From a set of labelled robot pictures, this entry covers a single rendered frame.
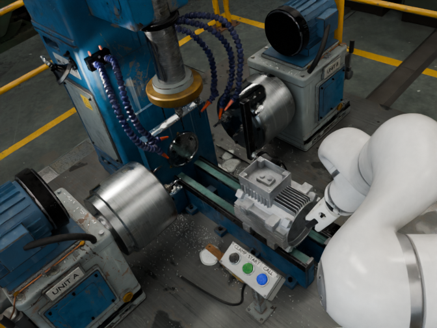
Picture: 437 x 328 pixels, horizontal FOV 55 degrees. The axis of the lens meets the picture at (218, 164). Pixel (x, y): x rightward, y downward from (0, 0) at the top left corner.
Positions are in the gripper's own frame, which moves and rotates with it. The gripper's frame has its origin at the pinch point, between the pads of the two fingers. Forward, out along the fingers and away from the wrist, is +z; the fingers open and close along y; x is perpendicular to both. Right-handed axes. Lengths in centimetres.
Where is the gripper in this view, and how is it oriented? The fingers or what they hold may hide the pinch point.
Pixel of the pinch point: (311, 218)
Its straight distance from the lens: 110.7
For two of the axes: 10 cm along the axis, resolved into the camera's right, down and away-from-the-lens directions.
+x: -6.9, -7.1, 1.5
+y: 6.9, -5.8, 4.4
